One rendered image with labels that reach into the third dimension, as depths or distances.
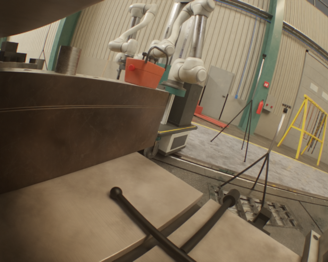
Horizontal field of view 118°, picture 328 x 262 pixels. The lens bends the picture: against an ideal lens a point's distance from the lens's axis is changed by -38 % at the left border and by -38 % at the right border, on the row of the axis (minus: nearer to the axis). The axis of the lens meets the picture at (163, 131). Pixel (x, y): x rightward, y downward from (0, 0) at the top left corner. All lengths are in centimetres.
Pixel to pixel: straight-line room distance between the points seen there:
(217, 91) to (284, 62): 380
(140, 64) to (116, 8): 849
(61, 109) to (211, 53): 704
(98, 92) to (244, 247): 78
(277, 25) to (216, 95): 430
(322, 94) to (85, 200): 1015
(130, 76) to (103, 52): 774
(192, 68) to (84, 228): 117
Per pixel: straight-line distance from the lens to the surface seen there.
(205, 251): 55
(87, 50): 918
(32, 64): 152
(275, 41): 726
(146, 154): 150
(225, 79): 718
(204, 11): 139
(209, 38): 751
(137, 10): 183
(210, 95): 704
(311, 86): 950
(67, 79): 53
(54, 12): 49
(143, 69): 77
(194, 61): 127
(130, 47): 147
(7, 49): 151
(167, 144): 158
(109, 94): 64
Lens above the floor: 73
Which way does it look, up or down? 16 degrees down
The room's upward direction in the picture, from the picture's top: 17 degrees clockwise
